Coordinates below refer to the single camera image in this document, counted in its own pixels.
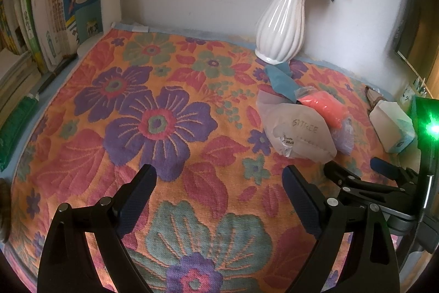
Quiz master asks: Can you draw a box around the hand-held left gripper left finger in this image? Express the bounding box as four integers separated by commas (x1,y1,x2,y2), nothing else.
38,163,157,293

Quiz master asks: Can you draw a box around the orange item in plastic bag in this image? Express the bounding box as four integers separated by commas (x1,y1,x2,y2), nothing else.
296,87,348,129

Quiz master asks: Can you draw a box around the brown brush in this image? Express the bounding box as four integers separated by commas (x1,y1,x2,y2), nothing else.
364,85,386,109

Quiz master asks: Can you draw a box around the light blue tissue pack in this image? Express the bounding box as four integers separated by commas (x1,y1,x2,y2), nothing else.
368,100,415,154

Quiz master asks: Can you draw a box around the white ribbed vase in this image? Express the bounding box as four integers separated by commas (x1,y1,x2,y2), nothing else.
254,0,318,65

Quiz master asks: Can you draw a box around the floral towel mat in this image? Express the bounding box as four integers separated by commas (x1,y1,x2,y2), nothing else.
0,22,400,293

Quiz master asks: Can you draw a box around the dark screen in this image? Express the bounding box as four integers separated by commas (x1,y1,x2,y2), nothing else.
394,0,429,82

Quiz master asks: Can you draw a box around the purple mesh pouch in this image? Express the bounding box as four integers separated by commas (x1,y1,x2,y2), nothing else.
330,118,354,155

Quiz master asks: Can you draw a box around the brown object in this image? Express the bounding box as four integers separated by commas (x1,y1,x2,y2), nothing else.
0,177,12,243

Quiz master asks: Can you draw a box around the black pen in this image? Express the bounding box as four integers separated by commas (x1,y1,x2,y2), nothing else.
36,54,78,96

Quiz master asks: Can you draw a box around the green packet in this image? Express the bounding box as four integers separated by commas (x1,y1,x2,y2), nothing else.
0,94,40,172

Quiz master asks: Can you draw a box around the row of books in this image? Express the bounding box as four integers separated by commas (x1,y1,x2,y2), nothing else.
0,0,105,117

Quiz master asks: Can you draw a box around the face mask packet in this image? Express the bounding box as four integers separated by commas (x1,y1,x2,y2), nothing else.
257,90,338,164

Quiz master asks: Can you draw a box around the teal cloth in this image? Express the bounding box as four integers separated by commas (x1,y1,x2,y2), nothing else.
265,61,300,105

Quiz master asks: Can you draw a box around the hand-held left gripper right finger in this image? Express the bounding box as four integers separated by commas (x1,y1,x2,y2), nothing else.
282,164,401,293

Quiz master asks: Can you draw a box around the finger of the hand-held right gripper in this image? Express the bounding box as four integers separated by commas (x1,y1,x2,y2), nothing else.
323,160,418,215
371,157,418,191

